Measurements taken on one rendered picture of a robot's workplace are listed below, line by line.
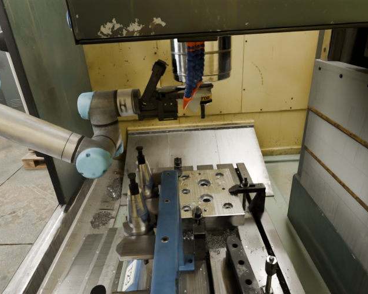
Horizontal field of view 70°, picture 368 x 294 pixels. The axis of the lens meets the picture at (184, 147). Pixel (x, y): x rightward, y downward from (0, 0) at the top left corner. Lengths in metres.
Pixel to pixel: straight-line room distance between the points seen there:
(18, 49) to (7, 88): 4.42
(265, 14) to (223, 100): 1.43
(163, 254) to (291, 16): 0.40
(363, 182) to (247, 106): 1.14
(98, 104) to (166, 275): 0.48
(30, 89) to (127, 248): 0.86
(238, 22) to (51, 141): 0.48
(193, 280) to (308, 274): 0.58
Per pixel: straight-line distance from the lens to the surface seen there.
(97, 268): 1.14
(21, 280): 1.15
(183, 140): 1.81
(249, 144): 1.82
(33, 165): 3.76
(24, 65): 1.19
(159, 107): 0.72
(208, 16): 0.40
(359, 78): 0.87
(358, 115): 0.87
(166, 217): 0.52
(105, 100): 0.74
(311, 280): 1.26
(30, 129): 0.70
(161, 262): 0.45
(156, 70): 0.71
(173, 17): 0.40
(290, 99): 1.95
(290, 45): 1.87
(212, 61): 0.66
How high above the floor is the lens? 1.57
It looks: 26 degrees down
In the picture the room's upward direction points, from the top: 4 degrees counter-clockwise
